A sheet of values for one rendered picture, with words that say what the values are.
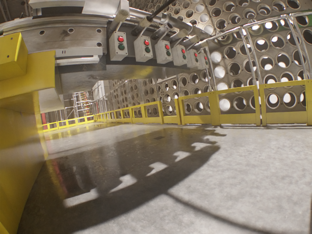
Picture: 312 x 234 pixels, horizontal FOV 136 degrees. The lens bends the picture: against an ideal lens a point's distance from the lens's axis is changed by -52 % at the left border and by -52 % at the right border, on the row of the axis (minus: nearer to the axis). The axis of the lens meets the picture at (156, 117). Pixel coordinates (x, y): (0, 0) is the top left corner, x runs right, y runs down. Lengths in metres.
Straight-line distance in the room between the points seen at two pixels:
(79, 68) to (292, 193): 1.09
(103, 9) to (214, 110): 1.52
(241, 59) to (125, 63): 1.79
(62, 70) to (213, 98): 1.41
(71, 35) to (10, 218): 0.91
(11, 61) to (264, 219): 0.76
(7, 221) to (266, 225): 0.75
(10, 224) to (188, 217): 0.59
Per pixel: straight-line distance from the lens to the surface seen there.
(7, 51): 0.44
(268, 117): 1.38
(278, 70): 2.20
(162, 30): 0.99
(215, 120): 1.55
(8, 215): 0.60
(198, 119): 1.67
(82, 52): 0.71
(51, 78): 0.50
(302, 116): 1.41
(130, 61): 1.10
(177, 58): 1.05
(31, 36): 0.91
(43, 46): 0.85
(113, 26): 0.86
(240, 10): 2.60
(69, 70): 0.80
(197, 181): 0.56
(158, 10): 0.81
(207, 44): 1.34
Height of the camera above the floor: 0.32
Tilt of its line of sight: 5 degrees down
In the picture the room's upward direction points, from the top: 9 degrees counter-clockwise
